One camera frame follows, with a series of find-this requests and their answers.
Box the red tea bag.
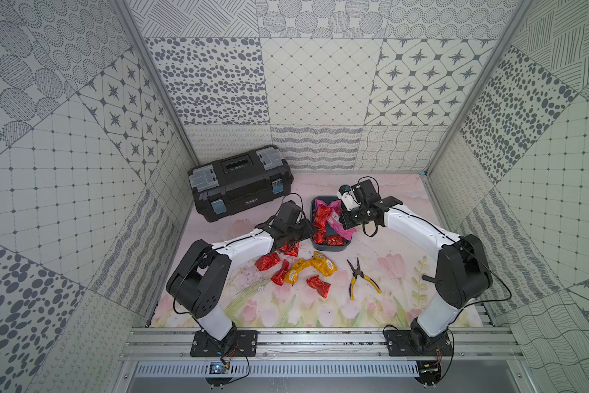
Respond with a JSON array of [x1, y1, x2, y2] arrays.
[[271, 260, 290, 286], [306, 276, 331, 299], [255, 252, 281, 271], [279, 243, 299, 257]]

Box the teal plastic storage box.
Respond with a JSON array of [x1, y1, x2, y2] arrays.
[[311, 196, 356, 252]]

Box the yellow tea bag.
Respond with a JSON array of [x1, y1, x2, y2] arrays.
[[309, 252, 338, 278], [284, 259, 311, 285]]

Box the magenta tea bag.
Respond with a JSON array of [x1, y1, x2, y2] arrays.
[[327, 200, 357, 242]]

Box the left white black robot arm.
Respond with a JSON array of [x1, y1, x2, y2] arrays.
[[166, 201, 313, 346]]

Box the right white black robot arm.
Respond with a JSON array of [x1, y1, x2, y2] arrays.
[[337, 179, 493, 346]]

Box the black plastic toolbox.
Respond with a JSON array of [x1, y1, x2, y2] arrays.
[[188, 145, 294, 223]]

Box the black screwdriver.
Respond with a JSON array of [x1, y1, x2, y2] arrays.
[[422, 274, 436, 283]]

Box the white ventilation grille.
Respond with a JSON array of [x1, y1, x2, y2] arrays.
[[135, 360, 419, 378]]

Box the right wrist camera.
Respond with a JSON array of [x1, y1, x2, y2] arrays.
[[337, 185, 360, 211]]

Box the yellow handled pliers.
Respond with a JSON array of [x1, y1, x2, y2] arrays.
[[347, 259, 382, 301]]

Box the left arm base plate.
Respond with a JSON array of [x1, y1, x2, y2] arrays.
[[190, 330, 258, 357]]

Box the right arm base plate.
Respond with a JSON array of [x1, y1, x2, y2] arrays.
[[382, 329, 453, 357]]

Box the aluminium mounting rail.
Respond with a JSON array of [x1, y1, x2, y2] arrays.
[[119, 327, 523, 361]]

